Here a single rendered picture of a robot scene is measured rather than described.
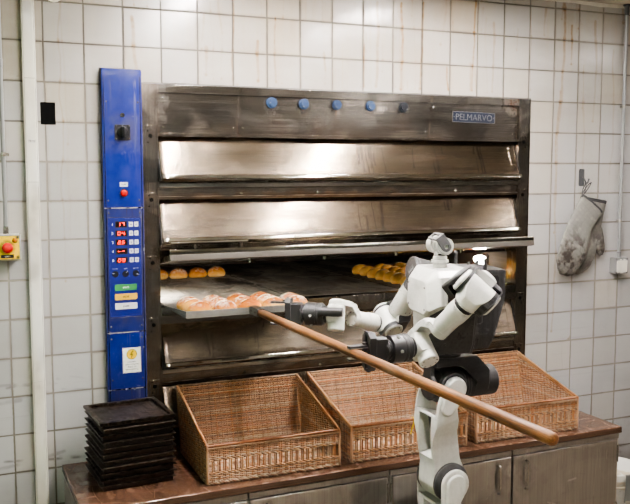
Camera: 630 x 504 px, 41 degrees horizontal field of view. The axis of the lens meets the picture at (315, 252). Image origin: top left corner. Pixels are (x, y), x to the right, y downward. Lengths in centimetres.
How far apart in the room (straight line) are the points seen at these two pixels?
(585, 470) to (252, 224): 187
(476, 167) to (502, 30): 67
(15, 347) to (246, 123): 131
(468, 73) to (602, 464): 192
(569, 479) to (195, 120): 229
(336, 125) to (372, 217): 45
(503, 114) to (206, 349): 184
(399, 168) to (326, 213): 41
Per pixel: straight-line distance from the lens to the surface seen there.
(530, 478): 395
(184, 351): 365
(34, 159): 345
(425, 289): 297
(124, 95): 350
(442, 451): 317
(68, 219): 349
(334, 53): 385
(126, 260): 351
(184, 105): 360
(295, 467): 340
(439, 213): 409
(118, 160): 348
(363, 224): 388
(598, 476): 421
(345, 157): 385
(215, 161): 361
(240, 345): 372
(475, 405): 206
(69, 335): 354
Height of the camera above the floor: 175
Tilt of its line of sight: 5 degrees down
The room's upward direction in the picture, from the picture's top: straight up
